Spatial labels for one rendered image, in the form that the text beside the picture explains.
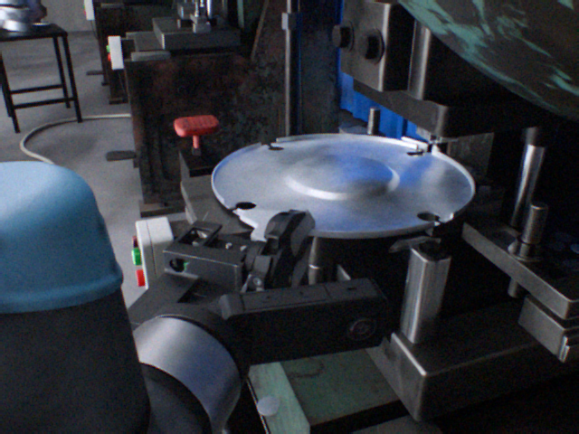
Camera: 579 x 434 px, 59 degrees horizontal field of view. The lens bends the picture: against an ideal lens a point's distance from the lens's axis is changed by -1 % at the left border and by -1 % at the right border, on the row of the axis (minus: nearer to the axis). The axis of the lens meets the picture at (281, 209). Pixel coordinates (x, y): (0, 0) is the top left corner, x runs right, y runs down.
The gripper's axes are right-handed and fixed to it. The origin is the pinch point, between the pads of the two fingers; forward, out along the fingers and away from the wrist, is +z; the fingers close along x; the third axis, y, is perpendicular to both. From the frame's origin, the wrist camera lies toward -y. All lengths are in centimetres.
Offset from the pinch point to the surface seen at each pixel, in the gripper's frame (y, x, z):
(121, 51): 133, 16, 162
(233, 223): 7.7, 1.1, -0.3
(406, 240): -8.7, 0.2, 0.5
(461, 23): -10.7, -20.4, -21.3
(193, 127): 27.5, 2.1, 29.3
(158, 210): 98, 72, 124
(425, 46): -7.7, -15.3, 9.0
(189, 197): 14.4, 0.9, 3.4
